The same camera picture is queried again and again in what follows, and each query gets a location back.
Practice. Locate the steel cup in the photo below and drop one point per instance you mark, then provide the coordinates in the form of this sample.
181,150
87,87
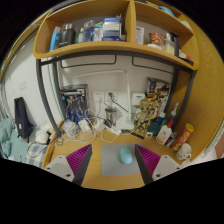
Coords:
110,115

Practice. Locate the grey mouse pad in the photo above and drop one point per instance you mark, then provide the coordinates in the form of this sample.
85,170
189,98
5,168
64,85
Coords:
110,163

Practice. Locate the blue model kit box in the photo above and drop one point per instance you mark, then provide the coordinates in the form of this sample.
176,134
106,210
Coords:
75,100

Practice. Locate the small blue orange box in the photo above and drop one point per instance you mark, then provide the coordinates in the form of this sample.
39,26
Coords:
170,139

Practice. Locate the colourful comic poster box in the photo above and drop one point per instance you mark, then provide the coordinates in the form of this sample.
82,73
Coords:
160,91

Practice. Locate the white wall socket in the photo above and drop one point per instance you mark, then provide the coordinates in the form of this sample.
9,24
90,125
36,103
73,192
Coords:
97,96
115,98

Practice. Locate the white charger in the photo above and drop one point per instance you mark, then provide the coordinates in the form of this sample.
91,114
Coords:
83,125

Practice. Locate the brown tree figure toy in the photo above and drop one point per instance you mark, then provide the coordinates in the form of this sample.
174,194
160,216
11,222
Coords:
144,115

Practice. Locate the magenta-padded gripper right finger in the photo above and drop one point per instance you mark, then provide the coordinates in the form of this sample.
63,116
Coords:
165,166

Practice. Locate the dark green round container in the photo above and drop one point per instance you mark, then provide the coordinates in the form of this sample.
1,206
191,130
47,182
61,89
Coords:
154,128

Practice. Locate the white mug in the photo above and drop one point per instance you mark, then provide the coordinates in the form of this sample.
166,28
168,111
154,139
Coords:
183,151

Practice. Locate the black ruler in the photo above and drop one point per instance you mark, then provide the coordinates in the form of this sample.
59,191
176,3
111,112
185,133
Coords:
137,135

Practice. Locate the white desk lamp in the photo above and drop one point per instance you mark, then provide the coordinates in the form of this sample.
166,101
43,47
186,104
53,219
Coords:
128,100

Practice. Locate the blue spray bottle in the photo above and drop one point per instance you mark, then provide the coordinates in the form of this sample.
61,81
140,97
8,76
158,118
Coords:
171,116

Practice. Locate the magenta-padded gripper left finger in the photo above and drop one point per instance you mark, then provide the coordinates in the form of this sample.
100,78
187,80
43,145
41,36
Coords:
61,166

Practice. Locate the light blue computer mouse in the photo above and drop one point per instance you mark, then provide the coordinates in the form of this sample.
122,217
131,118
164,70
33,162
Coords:
126,156

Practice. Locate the teal cloth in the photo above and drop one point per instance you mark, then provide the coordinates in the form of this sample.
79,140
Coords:
11,143

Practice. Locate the white power strip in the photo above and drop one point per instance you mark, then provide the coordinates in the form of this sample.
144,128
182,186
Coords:
114,130

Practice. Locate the clear plastic cup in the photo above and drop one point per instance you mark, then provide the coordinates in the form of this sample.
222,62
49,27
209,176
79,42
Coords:
69,128

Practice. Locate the black bag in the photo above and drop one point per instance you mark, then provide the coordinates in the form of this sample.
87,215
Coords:
22,116

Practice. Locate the white red-capped lotion bottle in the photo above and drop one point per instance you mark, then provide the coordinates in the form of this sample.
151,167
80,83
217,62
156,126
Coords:
164,135

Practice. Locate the orange chip can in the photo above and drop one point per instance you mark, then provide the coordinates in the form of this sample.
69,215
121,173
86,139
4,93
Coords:
183,136

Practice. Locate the white wall box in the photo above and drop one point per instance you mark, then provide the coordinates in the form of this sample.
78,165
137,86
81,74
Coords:
137,98

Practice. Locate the small white desk clock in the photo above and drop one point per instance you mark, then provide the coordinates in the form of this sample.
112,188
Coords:
149,135

